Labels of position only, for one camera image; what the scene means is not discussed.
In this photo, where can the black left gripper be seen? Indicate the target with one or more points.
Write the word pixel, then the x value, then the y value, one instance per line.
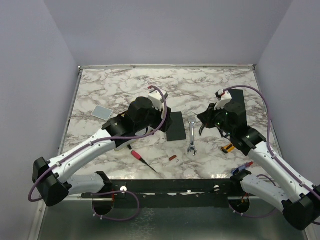
pixel 168 121

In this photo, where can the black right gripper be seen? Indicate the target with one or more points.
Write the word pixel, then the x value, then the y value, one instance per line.
pixel 207 116

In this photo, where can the red marker cap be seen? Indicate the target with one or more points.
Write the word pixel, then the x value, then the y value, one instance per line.
pixel 173 157

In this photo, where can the yellow framed whiteboard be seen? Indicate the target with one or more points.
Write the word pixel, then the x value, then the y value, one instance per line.
pixel 122 143

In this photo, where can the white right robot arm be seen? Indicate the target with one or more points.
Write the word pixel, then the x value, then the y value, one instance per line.
pixel 296 197

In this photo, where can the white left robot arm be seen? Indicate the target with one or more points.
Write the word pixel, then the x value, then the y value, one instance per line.
pixel 56 178

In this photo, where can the silver open-end wrench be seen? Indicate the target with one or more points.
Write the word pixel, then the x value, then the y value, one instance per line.
pixel 192 149

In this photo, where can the black flat rectangular pad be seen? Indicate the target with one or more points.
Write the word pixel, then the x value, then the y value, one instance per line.
pixel 176 131

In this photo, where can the yellow utility knife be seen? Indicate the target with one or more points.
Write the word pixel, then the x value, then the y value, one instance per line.
pixel 227 148

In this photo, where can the black rectangular box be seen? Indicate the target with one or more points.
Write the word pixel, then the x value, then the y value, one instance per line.
pixel 237 96

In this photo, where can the grey square eraser pad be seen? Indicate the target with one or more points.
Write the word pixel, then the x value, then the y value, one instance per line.
pixel 102 113

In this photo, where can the black handled pliers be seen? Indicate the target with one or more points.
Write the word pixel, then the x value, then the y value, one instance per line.
pixel 201 130

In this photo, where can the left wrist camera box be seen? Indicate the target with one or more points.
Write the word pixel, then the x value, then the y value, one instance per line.
pixel 156 98

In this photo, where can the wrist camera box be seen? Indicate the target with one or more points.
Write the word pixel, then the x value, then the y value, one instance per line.
pixel 156 98
pixel 224 97

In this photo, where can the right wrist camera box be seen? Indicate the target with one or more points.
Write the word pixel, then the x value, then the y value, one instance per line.
pixel 224 97

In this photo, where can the red handled screwdriver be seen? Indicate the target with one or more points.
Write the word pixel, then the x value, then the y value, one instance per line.
pixel 139 158

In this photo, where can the black front mounting rail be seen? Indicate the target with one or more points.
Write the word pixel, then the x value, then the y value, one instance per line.
pixel 170 193

